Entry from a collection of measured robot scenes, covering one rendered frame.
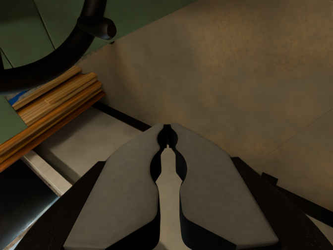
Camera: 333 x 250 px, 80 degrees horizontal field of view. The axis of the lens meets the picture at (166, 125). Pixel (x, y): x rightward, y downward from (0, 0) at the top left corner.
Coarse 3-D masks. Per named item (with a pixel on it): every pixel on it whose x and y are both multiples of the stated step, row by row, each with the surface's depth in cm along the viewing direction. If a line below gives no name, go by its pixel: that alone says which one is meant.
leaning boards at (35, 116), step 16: (64, 80) 188; (80, 80) 178; (96, 80) 191; (32, 96) 171; (48, 96) 180; (64, 96) 171; (80, 96) 175; (96, 96) 193; (32, 112) 160; (48, 112) 162; (64, 112) 176; (80, 112) 180; (32, 128) 152; (48, 128) 166; (0, 144) 143; (16, 144) 155; (32, 144) 157; (0, 160) 146; (16, 160) 150
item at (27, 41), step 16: (0, 0) 33; (16, 0) 34; (0, 16) 34; (16, 16) 35; (32, 16) 37; (0, 32) 34; (16, 32) 36; (32, 32) 38; (0, 48) 35; (16, 48) 37; (32, 48) 39; (48, 48) 42; (16, 64) 38
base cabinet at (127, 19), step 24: (48, 0) 38; (72, 0) 42; (120, 0) 50; (144, 0) 57; (168, 0) 65; (192, 0) 75; (48, 24) 40; (72, 24) 44; (120, 24) 54; (144, 24) 60; (96, 48) 51
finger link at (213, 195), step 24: (192, 144) 10; (216, 144) 10; (192, 168) 8; (216, 168) 8; (192, 192) 7; (216, 192) 7; (240, 192) 7; (192, 216) 6; (216, 216) 6; (240, 216) 6; (264, 216) 6; (192, 240) 7; (216, 240) 6; (240, 240) 6; (264, 240) 6
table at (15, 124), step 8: (0, 96) 38; (0, 104) 39; (8, 104) 40; (0, 112) 39; (8, 112) 40; (16, 112) 42; (0, 120) 40; (8, 120) 41; (16, 120) 42; (0, 128) 40; (8, 128) 41; (16, 128) 43; (24, 128) 44; (0, 136) 41; (8, 136) 42
